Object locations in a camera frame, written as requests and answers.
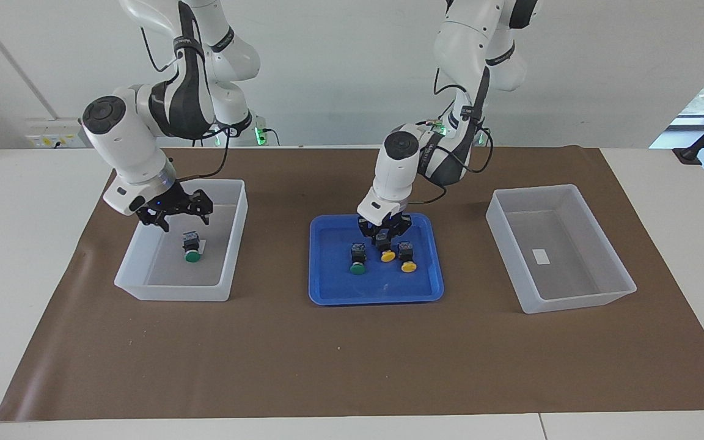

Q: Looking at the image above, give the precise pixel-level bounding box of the blue plastic tray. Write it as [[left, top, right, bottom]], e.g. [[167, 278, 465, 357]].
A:
[[309, 213, 445, 306]]

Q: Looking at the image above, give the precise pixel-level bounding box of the translucent white plastic box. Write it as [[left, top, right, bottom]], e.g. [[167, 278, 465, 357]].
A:
[[114, 178, 249, 303], [485, 183, 637, 315]]

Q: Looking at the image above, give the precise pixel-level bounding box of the brown paper table mat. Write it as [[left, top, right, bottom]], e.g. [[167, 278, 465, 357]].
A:
[[0, 145, 704, 422]]

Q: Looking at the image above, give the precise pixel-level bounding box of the black left arm cable harness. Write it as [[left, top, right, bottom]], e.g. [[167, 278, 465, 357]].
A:
[[410, 61, 494, 205]]

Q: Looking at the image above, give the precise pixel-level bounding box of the black arm cable harness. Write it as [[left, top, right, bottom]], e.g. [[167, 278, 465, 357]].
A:
[[140, 0, 233, 182], [410, 61, 494, 205]]

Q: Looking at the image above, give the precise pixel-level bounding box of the black right arm cable harness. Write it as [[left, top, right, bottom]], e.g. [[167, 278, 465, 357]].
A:
[[140, 0, 233, 182]]

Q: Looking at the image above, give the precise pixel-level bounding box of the white wall power outlet strip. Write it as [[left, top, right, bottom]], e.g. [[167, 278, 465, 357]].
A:
[[25, 118, 87, 149]]

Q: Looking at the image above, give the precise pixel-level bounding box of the white wall cable conduit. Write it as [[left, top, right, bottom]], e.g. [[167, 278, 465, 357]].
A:
[[0, 0, 61, 121]]

